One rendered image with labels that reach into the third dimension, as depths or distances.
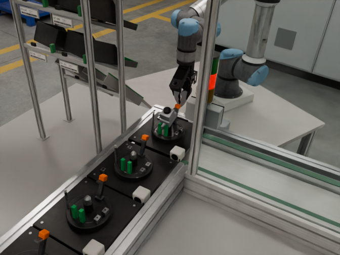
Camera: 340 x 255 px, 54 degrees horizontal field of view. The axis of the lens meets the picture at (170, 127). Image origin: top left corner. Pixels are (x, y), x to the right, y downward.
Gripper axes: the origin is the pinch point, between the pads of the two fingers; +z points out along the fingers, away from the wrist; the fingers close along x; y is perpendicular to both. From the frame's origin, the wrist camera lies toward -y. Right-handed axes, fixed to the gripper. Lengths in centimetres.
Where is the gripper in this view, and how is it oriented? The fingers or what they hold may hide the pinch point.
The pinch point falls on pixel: (179, 104)
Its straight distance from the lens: 142.6
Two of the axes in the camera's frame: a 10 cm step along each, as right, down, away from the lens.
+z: -0.5, 8.1, 5.9
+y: 4.9, -4.9, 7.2
